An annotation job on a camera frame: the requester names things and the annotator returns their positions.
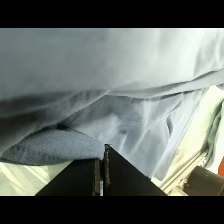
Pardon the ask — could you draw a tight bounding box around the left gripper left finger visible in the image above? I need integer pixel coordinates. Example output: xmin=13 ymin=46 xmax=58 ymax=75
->
xmin=35 ymin=158 xmax=102 ymax=197

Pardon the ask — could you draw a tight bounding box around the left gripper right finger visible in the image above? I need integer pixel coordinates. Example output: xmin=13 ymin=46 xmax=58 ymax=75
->
xmin=103 ymin=143 xmax=168 ymax=197

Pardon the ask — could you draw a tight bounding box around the blue shirt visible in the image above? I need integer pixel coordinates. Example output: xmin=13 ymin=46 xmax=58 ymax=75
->
xmin=0 ymin=28 xmax=224 ymax=182

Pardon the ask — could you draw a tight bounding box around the light blue garment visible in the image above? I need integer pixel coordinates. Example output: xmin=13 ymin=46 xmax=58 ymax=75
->
xmin=205 ymin=99 xmax=224 ymax=168

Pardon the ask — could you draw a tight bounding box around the silver frame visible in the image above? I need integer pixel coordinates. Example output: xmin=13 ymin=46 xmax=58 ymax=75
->
xmin=159 ymin=149 xmax=212 ymax=197

